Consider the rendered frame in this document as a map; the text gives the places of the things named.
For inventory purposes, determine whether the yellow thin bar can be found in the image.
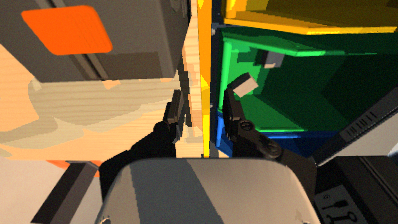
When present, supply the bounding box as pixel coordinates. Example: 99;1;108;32
197;0;211;157

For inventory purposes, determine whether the green bin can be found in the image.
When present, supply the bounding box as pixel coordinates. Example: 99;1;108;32
216;26;398;132

